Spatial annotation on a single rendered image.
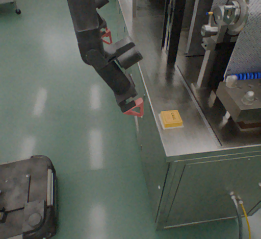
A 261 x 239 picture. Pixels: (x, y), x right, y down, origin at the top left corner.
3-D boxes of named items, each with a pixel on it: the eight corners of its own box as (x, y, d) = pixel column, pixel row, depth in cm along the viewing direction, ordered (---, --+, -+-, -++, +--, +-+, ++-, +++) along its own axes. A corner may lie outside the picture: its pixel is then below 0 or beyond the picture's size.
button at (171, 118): (160, 115, 86) (160, 111, 84) (176, 113, 86) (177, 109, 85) (164, 128, 81) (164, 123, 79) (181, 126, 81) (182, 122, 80)
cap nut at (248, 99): (239, 98, 73) (243, 88, 70) (249, 97, 74) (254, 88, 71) (244, 105, 71) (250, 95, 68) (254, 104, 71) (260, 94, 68)
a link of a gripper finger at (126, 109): (146, 100, 69) (132, 82, 62) (153, 115, 64) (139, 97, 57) (128, 110, 70) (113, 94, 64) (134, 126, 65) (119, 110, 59)
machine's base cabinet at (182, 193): (117, 49, 315) (114, -16, 256) (159, 46, 321) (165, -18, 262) (153, 236, 133) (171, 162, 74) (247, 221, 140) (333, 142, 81)
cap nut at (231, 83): (224, 82, 80) (227, 73, 77) (233, 82, 80) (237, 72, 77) (228, 89, 77) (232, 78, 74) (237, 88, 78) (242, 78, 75)
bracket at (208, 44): (190, 85, 101) (206, 20, 80) (203, 84, 102) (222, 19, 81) (193, 91, 97) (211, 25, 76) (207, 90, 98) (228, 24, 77)
